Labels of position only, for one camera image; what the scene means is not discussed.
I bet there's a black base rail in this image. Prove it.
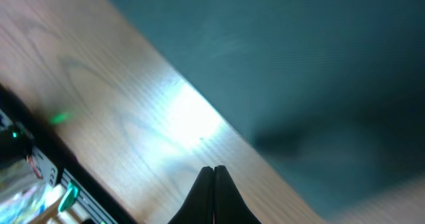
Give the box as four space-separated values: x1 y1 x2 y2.
1 86 135 223

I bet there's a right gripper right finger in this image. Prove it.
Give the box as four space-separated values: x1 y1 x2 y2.
214 166 260 224

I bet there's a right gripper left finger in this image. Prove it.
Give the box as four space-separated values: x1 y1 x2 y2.
169 166 214 224

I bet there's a colourful background clutter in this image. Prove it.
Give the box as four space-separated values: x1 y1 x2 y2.
1 160 64 224

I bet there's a dark green gift box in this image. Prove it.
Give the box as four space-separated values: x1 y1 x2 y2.
109 0 424 219

